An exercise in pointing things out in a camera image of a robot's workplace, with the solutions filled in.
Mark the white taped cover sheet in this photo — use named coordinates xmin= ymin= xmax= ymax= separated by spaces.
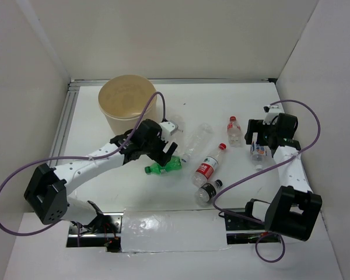
xmin=121 ymin=209 xmax=229 ymax=253

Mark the aluminium frame rail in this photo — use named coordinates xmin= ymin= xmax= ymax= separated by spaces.
xmin=34 ymin=77 xmax=278 ymax=212

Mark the beige round plastic bin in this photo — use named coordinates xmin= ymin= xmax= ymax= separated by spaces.
xmin=98 ymin=75 xmax=156 ymax=135

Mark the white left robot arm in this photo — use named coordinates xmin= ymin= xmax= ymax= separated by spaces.
xmin=24 ymin=119 xmax=178 ymax=233

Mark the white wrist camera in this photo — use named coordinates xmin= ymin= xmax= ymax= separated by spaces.
xmin=159 ymin=121 xmax=179 ymax=139
xmin=263 ymin=104 xmax=282 ymax=125

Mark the small red-label red-cap bottle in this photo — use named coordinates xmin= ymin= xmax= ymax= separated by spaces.
xmin=227 ymin=116 xmax=242 ymax=148

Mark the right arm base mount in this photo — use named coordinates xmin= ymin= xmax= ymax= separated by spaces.
xmin=218 ymin=212 xmax=280 ymax=245

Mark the green plastic bottle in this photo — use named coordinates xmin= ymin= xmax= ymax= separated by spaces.
xmin=144 ymin=156 xmax=182 ymax=175

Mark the blue-orange label white-cap bottle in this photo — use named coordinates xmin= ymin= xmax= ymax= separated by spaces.
xmin=250 ymin=141 xmax=268 ymax=171

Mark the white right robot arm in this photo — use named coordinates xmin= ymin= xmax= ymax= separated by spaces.
xmin=243 ymin=113 xmax=322 ymax=241

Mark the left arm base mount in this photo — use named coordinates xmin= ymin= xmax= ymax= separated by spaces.
xmin=66 ymin=213 xmax=123 ymax=253

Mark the black-label black-cap bottle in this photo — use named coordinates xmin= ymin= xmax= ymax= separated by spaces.
xmin=195 ymin=180 xmax=223 ymax=207

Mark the clear bottle white-blue cap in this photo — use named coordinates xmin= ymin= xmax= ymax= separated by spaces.
xmin=180 ymin=123 xmax=214 ymax=165

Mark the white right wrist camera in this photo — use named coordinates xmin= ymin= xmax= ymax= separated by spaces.
xmin=263 ymin=104 xmax=282 ymax=125

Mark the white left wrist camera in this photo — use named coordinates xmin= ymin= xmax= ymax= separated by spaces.
xmin=159 ymin=121 xmax=179 ymax=139

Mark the clear bottle blue cap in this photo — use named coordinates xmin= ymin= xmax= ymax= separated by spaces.
xmin=169 ymin=114 xmax=185 ymax=132

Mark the large red-label water bottle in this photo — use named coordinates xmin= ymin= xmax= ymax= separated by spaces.
xmin=191 ymin=143 xmax=227 ymax=187

